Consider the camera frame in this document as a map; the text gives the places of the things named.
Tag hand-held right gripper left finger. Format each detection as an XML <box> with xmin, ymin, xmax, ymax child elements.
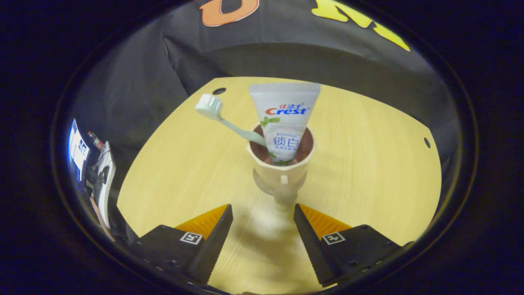
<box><xmin>131</xmin><ymin>204</ymin><xmax>234</xmax><ymax>286</ymax></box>

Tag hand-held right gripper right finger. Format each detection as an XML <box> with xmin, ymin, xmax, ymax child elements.
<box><xmin>294</xmin><ymin>203</ymin><xmax>404</xmax><ymax>287</ymax></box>

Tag beige cup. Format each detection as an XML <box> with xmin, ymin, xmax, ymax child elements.
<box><xmin>247</xmin><ymin>123</ymin><xmax>316</xmax><ymax>205</ymax></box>

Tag white toothpaste tube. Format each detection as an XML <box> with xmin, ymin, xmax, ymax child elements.
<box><xmin>249</xmin><ymin>83</ymin><xmax>321</xmax><ymax>166</ymax></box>

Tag white toothbrush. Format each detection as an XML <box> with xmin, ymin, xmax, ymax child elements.
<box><xmin>195</xmin><ymin>93</ymin><xmax>267</xmax><ymax>147</ymax></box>

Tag white device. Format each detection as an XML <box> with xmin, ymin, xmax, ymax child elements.
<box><xmin>91</xmin><ymin>141</ymin><xmax>117</xmax><ymax>229</ymax></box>

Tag lit monitor screen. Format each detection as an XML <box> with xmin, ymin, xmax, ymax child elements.
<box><xmin>68</xmin><ymin>118</ymin><xmax>90</xmax><ymax>183</ymax></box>

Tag black backdrop cloth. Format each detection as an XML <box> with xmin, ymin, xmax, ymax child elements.
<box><xmin>70</xmin><ymin>0</ymin><xmax>459</xmax><ymax>177</ymax></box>

